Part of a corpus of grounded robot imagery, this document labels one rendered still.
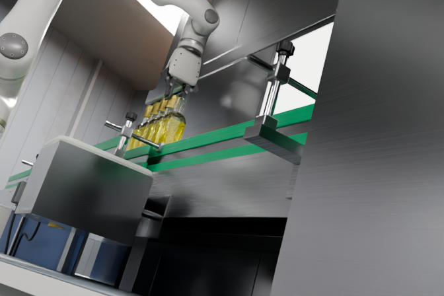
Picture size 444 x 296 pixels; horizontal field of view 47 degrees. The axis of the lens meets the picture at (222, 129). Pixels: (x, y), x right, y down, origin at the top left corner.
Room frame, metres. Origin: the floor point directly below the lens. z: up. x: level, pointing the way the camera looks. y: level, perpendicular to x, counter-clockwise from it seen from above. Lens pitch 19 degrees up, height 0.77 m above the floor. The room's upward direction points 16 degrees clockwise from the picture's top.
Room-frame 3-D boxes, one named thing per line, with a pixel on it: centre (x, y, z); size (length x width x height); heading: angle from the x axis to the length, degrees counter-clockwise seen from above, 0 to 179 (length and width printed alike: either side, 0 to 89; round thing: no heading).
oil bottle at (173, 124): (1.42, 0.14, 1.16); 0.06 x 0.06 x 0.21; 29
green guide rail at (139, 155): (2.12, 0.58, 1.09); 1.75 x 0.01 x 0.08; 28
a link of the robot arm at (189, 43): (1.47, 0.17, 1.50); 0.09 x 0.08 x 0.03; 118
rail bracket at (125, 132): (1.29, 0.22, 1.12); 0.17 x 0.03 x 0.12; 118
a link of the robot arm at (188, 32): (1.47, 0.17, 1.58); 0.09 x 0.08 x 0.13; 21
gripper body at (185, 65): (1.47, 0.17, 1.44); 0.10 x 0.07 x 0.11; 118
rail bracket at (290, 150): (0.72, -0.08, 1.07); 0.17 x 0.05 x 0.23; 118
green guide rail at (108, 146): (2.09, 0.64, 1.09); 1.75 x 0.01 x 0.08; 28
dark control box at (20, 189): (1.89, 0.61, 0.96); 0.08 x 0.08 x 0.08; 28
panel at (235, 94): (1.29, -0.08, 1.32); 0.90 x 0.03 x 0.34; 28
